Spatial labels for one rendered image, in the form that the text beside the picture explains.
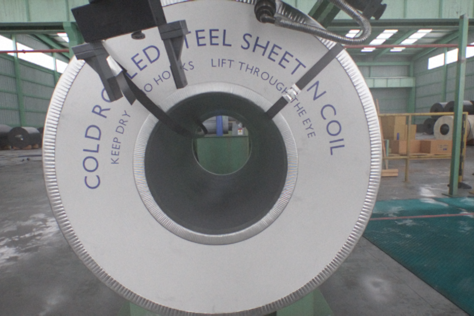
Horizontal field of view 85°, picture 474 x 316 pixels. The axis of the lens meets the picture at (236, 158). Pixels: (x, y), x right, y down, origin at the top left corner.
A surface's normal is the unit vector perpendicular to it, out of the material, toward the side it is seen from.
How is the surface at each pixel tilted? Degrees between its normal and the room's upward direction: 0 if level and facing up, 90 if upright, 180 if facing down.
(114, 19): 114
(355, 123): 90
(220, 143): 90
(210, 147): 90
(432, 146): 90
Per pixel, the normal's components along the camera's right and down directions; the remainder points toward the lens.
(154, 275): 0.04, 0.11
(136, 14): -0.11, 0.50
